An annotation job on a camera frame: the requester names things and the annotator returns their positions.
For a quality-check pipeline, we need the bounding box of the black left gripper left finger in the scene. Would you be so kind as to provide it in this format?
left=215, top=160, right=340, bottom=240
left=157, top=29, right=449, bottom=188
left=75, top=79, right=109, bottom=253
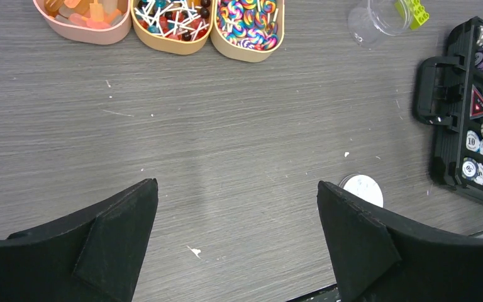
left=0, top=179, right=158, bottom=301

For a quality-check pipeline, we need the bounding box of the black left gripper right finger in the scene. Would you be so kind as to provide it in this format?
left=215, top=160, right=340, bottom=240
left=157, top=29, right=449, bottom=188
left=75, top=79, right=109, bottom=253
left=317, top=181, right=483, bottom=301

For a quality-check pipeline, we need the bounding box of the clear plastic jar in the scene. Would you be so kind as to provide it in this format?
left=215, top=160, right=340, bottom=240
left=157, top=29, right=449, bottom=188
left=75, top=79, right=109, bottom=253
left=347, top=0, right=413, bottom=49

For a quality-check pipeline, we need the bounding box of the clear round jar lid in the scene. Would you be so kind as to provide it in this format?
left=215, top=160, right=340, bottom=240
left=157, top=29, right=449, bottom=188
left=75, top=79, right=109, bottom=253
left=338, top=173, right=384, bottom=208

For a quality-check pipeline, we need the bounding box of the black poker chip case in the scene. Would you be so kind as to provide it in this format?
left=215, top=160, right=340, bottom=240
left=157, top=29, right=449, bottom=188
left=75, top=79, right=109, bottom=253
left=414, top=17, right=483, bottom=204

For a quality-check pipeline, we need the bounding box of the pink oval candy tray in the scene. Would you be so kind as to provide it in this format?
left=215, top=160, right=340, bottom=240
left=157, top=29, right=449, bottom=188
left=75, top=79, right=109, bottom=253
left=33, top=0, right=132, bottom=45

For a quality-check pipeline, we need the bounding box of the yellow tray with ball lollipops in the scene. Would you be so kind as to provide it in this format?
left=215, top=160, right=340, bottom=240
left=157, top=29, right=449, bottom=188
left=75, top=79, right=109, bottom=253
left=129, top=0, right=218, bottom=55

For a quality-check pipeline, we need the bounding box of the yellow-green toy brick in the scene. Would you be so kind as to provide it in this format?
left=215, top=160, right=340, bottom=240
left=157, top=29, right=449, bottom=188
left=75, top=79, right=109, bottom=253
left=394, top=0, right=430, bottom=30

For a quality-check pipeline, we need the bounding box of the tan tray with swirl lollipops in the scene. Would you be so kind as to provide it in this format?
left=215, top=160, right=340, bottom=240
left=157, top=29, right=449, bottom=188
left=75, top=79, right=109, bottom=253
left=211, top=1, right=285, bottom=62

